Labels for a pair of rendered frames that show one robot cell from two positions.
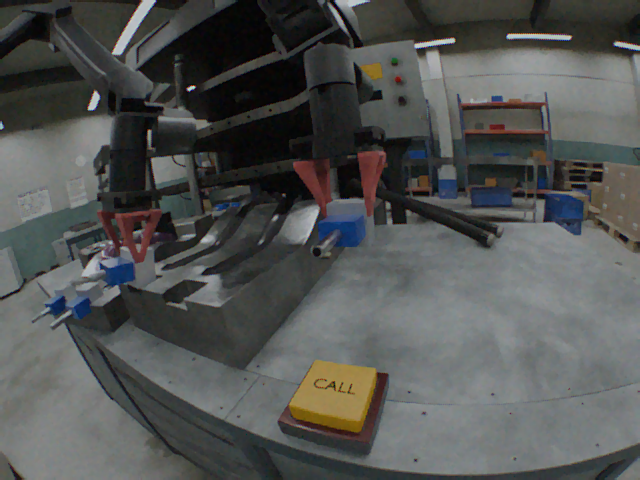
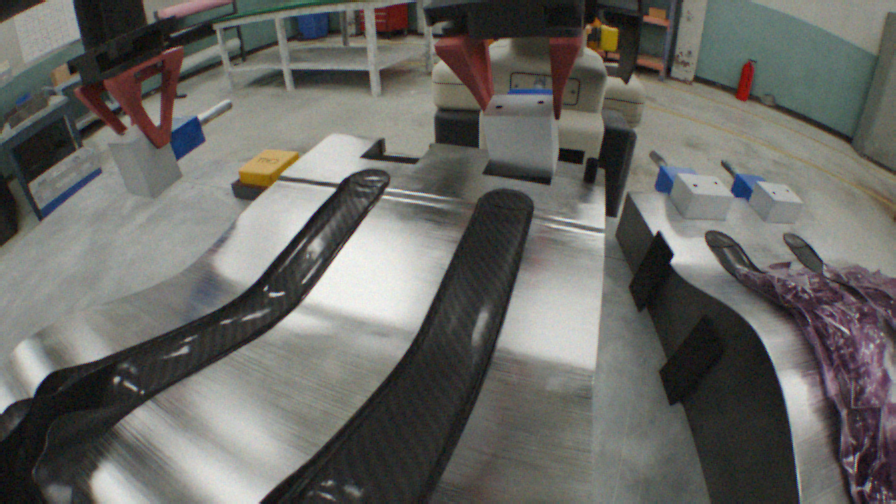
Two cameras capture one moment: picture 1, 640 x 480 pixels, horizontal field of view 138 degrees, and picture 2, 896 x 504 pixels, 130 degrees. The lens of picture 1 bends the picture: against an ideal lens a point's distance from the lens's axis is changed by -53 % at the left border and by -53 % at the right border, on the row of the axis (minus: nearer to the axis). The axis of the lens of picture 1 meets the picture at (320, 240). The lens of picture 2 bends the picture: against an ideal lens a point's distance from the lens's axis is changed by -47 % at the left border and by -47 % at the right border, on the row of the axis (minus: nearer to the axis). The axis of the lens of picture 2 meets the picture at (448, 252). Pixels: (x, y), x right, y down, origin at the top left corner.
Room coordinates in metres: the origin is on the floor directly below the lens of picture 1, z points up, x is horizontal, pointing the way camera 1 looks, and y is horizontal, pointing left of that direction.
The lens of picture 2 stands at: (0.59, 0.20, 1.04)
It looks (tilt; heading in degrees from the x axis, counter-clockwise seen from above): 40 degrees down; 175
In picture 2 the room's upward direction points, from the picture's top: 1 degrees counter-clockwise
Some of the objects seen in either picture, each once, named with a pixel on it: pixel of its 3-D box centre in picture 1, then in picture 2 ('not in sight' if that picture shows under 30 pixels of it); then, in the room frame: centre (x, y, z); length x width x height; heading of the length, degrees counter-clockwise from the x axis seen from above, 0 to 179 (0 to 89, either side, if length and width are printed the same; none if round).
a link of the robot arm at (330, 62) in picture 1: (331, 72); not in sight; (0.32, -0.04, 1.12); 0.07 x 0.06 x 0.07; 152
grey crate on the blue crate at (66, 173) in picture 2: not in sight; (63, 175); (-1.52, -2.55, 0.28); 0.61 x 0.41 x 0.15; 144
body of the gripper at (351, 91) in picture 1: (336, 119); (111, 16); (0.31, -0.04, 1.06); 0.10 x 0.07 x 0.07; 66
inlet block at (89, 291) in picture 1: (75, 310); (677, 182); (0.29, 0.46, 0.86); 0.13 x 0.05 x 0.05; 173
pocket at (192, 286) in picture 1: (189, 300); (398, 168); (0.28, 0.18, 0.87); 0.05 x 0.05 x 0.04; 66
